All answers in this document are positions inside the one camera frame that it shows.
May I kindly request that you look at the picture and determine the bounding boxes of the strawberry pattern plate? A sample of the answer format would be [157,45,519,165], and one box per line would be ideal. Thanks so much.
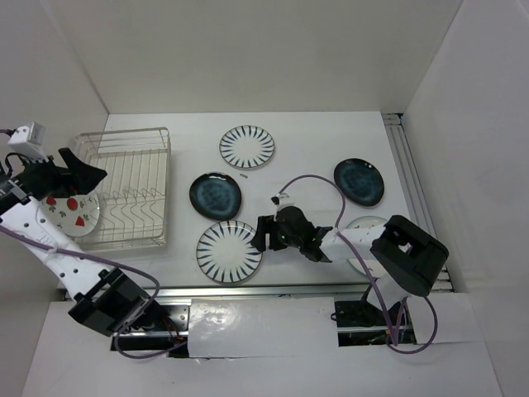
[343,216,388,279]
[41,194,101,237]

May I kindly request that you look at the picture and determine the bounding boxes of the blue striped plate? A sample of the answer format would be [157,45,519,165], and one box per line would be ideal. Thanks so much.
[219,125,275,170]
[195,220,263,285]

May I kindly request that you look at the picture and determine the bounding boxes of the dark blue glazed plate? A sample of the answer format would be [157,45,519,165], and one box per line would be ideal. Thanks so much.
[189,172,242,221]
[333,158,385,207]

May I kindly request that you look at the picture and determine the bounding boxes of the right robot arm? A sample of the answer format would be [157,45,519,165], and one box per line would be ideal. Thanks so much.
[251,206,449,324]

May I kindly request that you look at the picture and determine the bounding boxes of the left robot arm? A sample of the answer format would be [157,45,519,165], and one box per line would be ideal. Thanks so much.
[1,148,168,337]

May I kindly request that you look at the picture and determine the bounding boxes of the white glossy cover sheet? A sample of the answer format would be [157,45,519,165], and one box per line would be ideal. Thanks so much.
[188,297,338,358]

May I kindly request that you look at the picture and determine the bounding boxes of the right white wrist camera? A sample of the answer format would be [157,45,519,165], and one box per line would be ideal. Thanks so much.
[271,192,291,209]

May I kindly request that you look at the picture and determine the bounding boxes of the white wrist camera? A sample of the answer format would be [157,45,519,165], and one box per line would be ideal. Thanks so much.
[7,122,47,161]
[271,192,291,209]

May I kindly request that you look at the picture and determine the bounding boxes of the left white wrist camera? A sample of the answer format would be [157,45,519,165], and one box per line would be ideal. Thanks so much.
[7,122,47,161]

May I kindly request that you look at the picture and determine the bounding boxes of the white wire dish rack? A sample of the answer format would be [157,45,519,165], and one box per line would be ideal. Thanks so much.
[71,127,171,251]

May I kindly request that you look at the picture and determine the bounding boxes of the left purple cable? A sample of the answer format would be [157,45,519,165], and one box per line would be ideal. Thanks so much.
[0,128,189,361]

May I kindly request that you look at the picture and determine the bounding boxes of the aluminium rail frame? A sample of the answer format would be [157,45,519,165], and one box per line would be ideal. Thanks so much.
[61,112,454,348]

